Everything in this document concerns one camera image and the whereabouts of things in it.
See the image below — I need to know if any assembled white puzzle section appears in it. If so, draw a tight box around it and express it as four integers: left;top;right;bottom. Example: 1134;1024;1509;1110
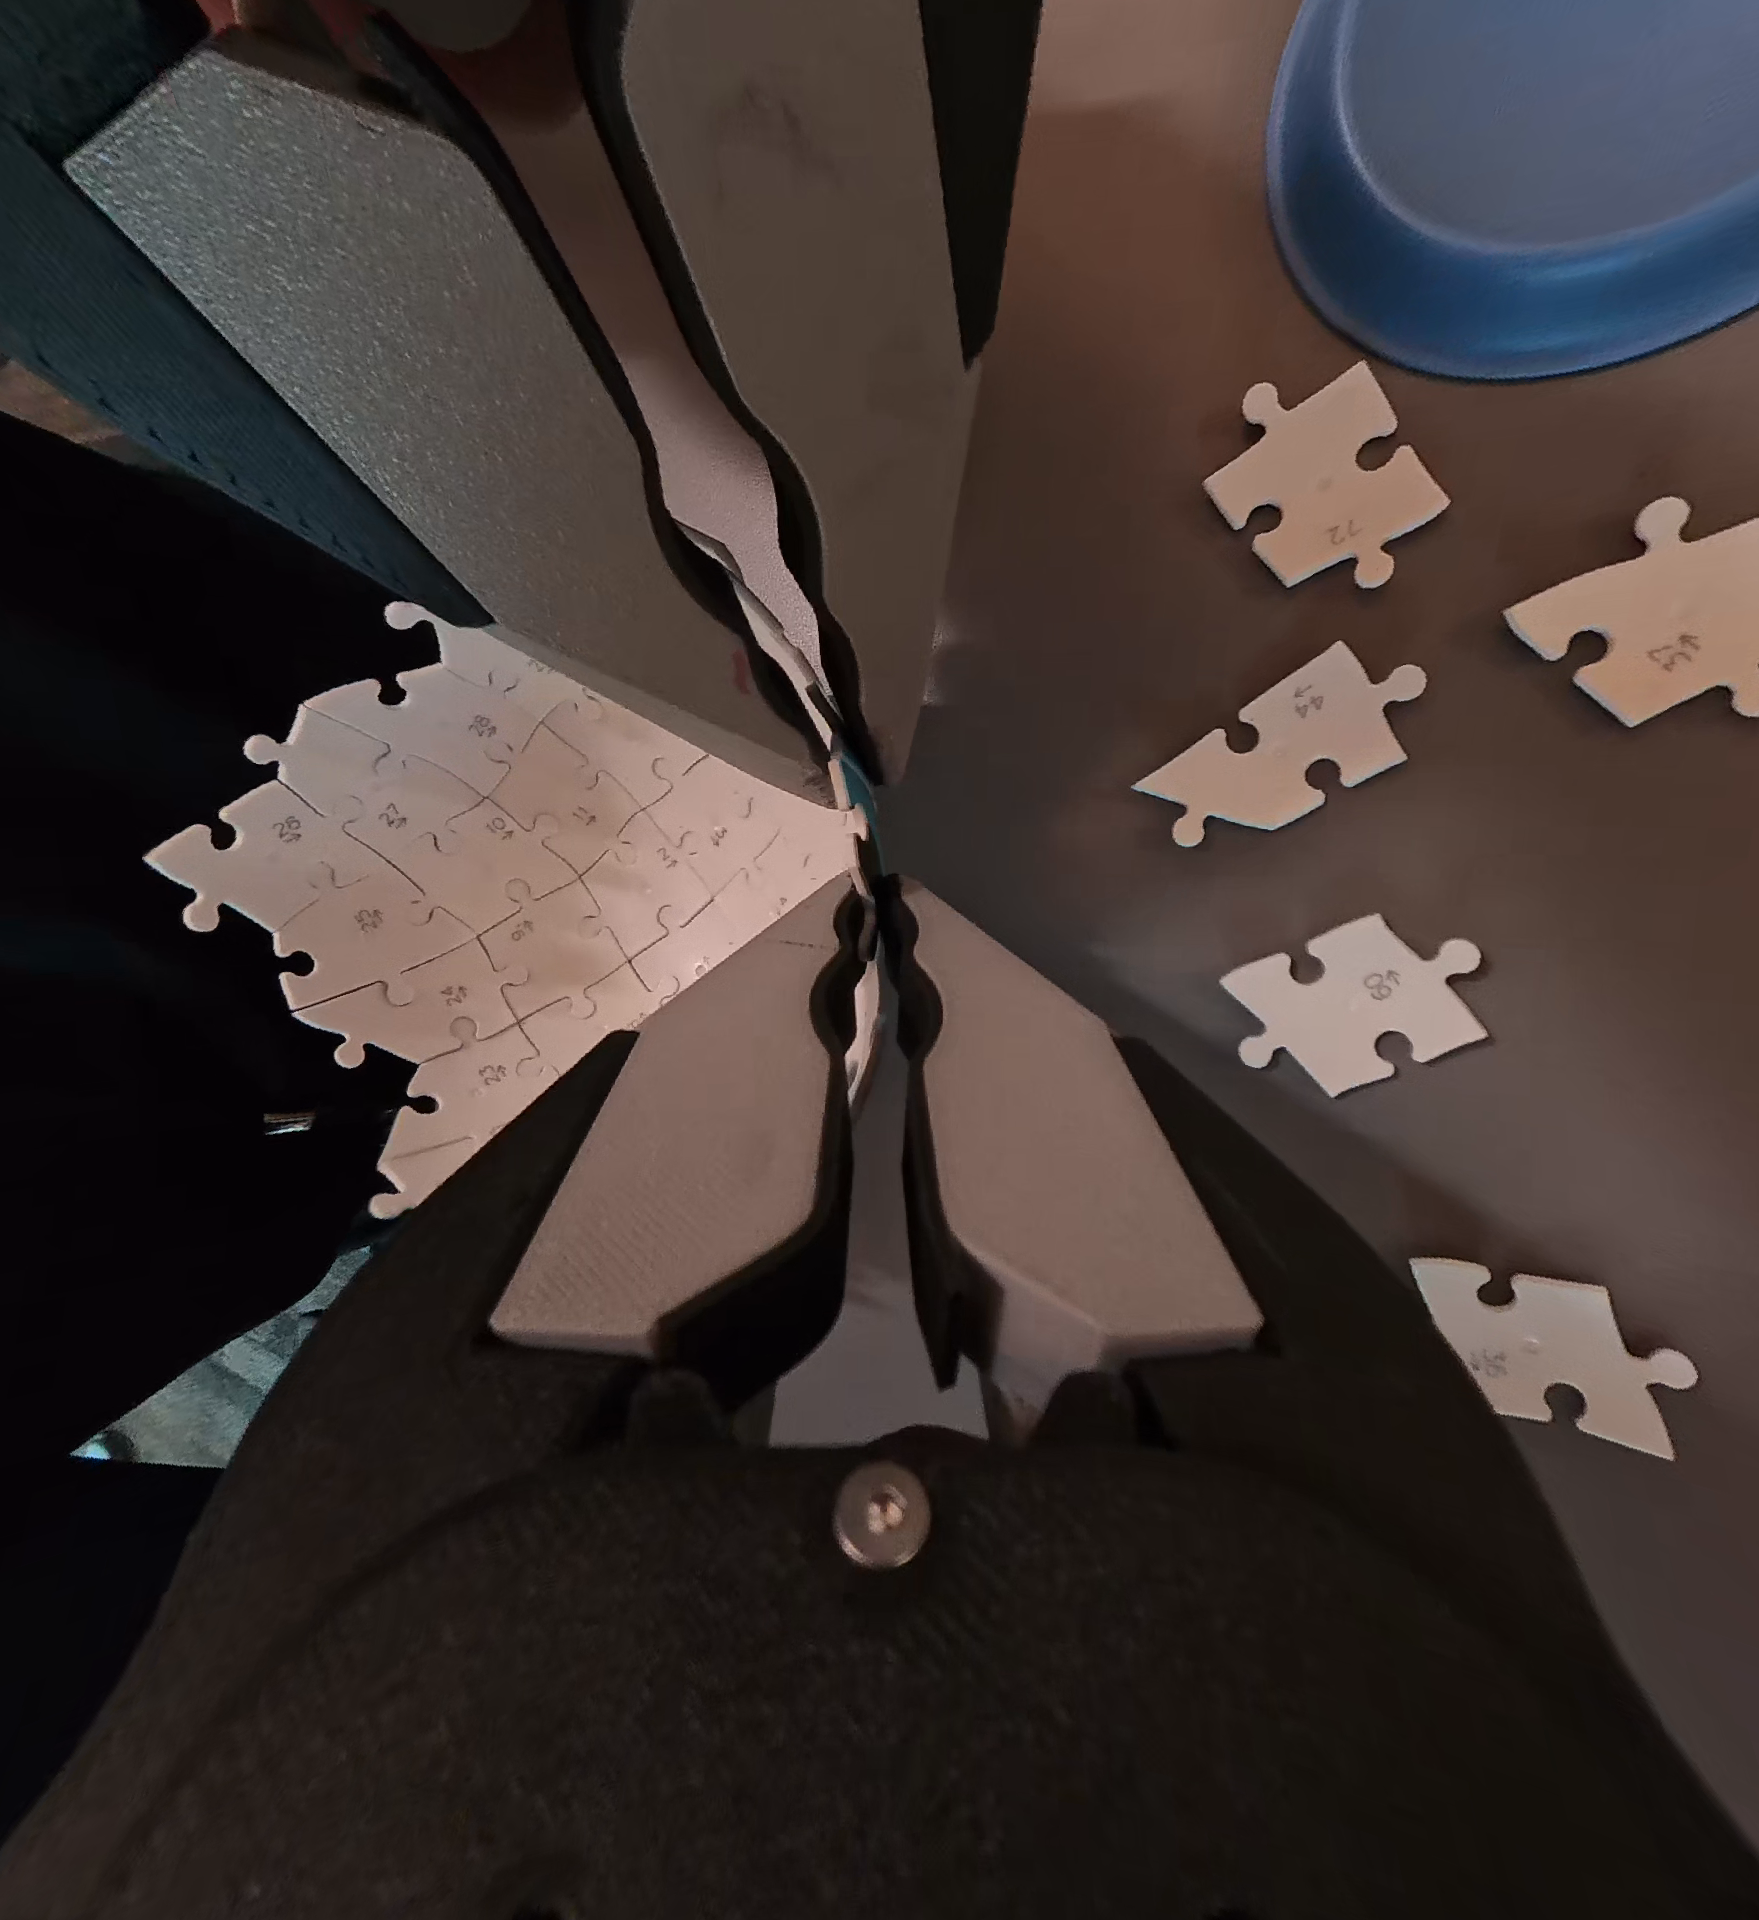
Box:
141;601;882;1218

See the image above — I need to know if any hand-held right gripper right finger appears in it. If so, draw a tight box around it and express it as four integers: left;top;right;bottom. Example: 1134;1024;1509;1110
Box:
882;878;1261;1450

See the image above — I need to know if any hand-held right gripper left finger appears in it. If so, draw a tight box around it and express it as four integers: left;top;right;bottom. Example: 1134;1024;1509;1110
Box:
486;878;872;1420

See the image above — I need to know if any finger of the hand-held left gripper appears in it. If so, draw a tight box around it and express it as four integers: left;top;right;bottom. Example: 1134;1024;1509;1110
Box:
584;0;975;788
62;30;887;821

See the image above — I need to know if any blue plastic dish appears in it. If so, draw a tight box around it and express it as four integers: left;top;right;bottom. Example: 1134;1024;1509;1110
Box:
1264;0;1759;381

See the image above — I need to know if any single white puzzle piece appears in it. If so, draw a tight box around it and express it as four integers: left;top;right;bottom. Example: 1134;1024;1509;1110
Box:
1131;644;1426;845
1202;361;1452;591
1218;912;1489;1101
1505;485;1759;728
1408;1257;1701;1464
664;361;894;1090

